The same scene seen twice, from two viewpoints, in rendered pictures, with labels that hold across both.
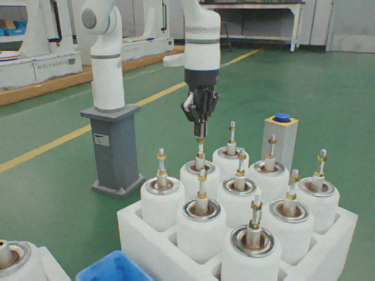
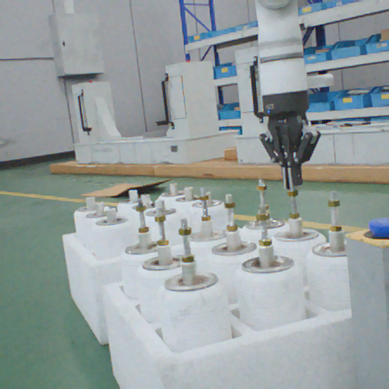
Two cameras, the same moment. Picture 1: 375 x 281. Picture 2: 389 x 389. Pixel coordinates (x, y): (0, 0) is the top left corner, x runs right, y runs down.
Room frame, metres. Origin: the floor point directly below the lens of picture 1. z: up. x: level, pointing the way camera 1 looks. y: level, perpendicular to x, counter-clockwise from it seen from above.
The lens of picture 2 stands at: (0.87, -0.95, 0.49)
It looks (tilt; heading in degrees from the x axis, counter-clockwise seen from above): 9 degrees down; 115
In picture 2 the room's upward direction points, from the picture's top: 7 degrees counter-clockwise
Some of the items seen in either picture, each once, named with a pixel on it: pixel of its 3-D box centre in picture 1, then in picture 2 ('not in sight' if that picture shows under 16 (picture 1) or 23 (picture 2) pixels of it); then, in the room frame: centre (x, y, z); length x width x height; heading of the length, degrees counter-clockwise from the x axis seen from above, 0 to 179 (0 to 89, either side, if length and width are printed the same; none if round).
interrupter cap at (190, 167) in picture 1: (200, 167); (296, 235); (0.63, -0.03, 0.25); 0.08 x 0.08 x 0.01
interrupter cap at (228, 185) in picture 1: (239, 186); (234, 248); (0.55, -0.11, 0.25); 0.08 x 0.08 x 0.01
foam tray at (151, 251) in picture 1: (234, 244); (244, 341); (0.55, -0.11, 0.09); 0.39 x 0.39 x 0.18; 44
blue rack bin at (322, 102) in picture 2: not in sight; (328, 101); (-0.34, 5.71, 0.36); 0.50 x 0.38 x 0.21; 65
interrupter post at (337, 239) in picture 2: (231, 148); (337, 240); (0.72, -0.12, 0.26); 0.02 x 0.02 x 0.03
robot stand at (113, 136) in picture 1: (115, 148); not in sight; (0.96, 0.26, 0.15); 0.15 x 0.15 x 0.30; 64
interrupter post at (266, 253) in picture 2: (269, 163); (267, 256); (0.63, -0.20, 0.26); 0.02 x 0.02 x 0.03
